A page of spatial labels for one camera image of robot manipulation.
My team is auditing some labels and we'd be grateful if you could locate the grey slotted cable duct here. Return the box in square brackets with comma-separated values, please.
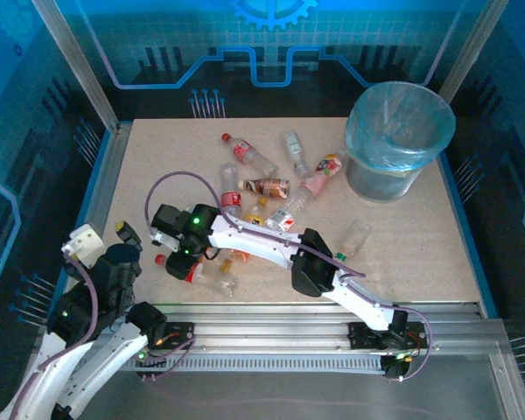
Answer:
[52, 353, 389, 374]

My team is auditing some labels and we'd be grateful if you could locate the grey metal base plate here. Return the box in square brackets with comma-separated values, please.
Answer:
[38, 371, 508, 420]

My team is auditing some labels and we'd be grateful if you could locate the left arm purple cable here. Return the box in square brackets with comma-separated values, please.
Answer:
[6, 255, 198, 419]

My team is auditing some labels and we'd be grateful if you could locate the aluminium table side rail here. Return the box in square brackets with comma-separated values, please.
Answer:
[85, 122, 133, 246]

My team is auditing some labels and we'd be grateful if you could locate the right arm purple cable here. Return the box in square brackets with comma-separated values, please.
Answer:
[144, 171, 433, 382]

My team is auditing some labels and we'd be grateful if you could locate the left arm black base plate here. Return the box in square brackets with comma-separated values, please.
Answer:
[115, 321, 197, 351]

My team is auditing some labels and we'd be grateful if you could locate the metal mesh waste bin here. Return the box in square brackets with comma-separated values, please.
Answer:
[345, 143, 428, 203]

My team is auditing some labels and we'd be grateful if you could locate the pink peach tea bottle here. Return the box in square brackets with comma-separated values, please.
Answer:
[304, 151, 347, 197]

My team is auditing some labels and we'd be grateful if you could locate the clear bottle green cap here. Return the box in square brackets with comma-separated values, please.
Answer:
[334, 218, 372, 262]

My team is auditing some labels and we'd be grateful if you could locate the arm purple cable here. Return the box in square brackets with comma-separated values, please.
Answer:
[6, 255, 198, 419]
[144, 171, 433, 382]

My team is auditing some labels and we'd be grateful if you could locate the blue table edge strip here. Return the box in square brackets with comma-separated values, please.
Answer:
[59, 129, 115, 303]
[437, 152, 500, 319]

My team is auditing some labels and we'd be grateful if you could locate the aluminium extrusion rail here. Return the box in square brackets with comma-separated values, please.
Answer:
[43, 300, 513, 356]

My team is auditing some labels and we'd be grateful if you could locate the clear bottle green white label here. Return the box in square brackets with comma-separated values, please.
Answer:
[281, 129, 312, 179]

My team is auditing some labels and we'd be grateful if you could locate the aluminium frame post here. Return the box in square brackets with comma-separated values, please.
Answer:
[31, 0, 120, 132]
[437, 0, 511, 104]

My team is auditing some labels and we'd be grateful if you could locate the clear ribbed bottle red-white label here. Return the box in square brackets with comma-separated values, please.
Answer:
[263, 182, 317, 234]

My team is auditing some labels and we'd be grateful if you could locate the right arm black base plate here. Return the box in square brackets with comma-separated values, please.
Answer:
[347, 321, 429, 351]

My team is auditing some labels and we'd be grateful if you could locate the brown label drink bottle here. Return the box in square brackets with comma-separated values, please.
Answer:
[237, 176, 292, 200]

